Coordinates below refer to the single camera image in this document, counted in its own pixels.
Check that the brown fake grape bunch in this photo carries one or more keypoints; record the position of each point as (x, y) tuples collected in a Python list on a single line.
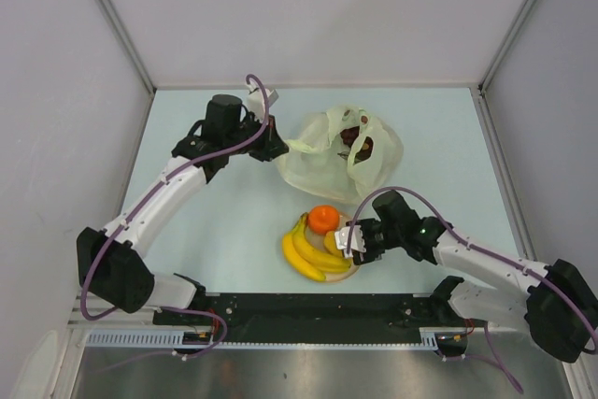
[(349, 137)]

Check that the yellow fake banana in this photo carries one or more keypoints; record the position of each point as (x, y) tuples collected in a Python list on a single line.
[(310, 261)]

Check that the white slotted cable duct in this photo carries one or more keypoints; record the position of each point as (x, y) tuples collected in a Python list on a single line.
[(181, 340)]

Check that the orange fake fruit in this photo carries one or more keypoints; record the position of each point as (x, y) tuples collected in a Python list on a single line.
[(323, 219)]

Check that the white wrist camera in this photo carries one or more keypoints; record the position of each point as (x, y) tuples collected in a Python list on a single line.
[(257, 100), (349, 240)]

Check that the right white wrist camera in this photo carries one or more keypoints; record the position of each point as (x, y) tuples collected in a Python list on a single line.
[(349, 240)]

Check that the right corner aluminium post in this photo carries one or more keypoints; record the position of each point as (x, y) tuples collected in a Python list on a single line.
[(513, 31)]

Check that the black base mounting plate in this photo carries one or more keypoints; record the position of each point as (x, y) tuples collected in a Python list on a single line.
[(334, 314)]

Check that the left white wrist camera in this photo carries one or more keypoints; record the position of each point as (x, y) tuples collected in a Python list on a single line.
[(257, 100)]

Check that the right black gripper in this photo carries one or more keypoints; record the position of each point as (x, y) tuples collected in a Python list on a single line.
[(361, 258)]

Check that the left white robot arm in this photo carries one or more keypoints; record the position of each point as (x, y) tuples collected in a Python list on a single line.
[(111, 260)]

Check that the left corner aluminium post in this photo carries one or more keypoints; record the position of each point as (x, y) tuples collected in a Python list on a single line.
[(126, 43)]

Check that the yellow-green plastic bag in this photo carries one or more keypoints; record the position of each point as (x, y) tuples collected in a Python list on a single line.
[(313, 166)]

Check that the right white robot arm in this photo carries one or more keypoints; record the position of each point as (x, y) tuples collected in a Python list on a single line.
[(552, 303)]

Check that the corner aluminium post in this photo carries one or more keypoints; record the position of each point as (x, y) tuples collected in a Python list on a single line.
[(513, 31), (126, 43)]

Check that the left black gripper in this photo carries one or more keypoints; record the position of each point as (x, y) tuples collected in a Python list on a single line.
[(272, 145)]

